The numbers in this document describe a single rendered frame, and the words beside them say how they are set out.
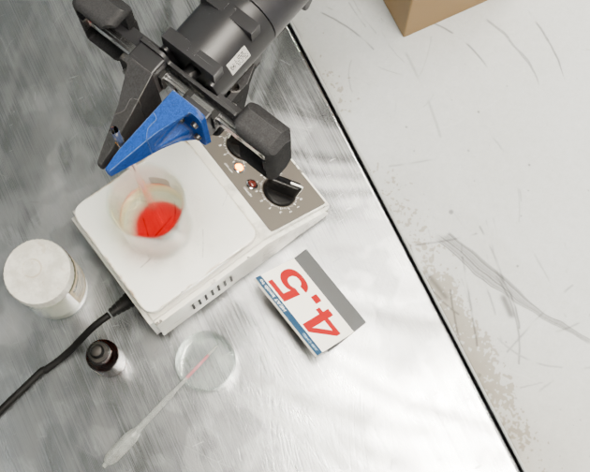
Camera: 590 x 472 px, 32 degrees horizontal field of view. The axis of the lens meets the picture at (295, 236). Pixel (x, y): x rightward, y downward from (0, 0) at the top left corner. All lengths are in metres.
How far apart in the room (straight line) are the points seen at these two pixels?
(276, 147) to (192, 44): 0.10
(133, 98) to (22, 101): 0.34
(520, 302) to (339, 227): 0.18
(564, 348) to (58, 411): 0.47
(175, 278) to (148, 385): 0.12
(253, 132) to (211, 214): 0.21
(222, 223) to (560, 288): 0.33
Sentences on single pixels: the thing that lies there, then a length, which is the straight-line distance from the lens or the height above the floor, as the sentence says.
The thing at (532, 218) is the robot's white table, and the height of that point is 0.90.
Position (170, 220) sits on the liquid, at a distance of 0.86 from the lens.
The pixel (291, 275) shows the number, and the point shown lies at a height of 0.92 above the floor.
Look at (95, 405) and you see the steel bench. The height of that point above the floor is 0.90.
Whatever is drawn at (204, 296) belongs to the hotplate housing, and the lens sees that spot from 0.91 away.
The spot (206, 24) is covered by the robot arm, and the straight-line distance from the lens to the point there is 0.73.
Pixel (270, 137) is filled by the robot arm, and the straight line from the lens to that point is 0.69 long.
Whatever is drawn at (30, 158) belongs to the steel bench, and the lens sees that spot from 1.03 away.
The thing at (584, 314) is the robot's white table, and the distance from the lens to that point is 0.99.
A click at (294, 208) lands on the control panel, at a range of 0.93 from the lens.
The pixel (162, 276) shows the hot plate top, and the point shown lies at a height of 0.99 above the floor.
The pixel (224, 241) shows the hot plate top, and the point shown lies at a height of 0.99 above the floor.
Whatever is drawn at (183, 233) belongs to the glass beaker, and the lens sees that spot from 0.85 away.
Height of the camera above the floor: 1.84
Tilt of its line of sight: 75 degrees down
